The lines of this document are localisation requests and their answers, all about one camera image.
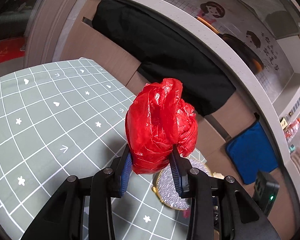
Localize green grid tablecloth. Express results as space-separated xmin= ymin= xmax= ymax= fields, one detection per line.
xmin=0 ymin=57 xmax=206 ymax=240

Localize clear plastic lid container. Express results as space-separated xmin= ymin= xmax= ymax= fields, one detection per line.
xmin=155 ymin=158 xmax=213 ymax=216

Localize yellow label sauce bottle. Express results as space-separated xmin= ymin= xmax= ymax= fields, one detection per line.
xmin=280 ymin=118 xmax=288 ymax=130

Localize small teal cap bottle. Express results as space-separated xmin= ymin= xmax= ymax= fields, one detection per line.
xmin=289 ymin=145 xmax=296 ymax=153

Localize red plastic bag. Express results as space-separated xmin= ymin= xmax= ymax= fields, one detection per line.
xmin=125 ymin=78 xmax=198 ymax=174

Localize black cloth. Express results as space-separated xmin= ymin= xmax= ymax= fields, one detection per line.
xmin=92 ymin=0 xmax=236 ymax=116

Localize blue towel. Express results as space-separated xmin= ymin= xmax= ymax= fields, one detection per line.
xmin=225 ymin=120 xmax=279 ymax=185

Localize black wok orange handle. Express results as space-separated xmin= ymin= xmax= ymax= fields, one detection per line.
xmin=195 ymin=16 xmax=264 ymax=75

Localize orange drink bottle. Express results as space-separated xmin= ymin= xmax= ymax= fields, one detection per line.
xmin=284 ymin=118 xmax=300 ymax=143

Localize range hood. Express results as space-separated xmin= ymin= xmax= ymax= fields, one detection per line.
xmin=266 ymin=0 xmax=300 ymax=39

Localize white kitchen countertop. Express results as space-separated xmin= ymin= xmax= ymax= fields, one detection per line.
xmin=128 ymin=0 xmax=300 ymax=202

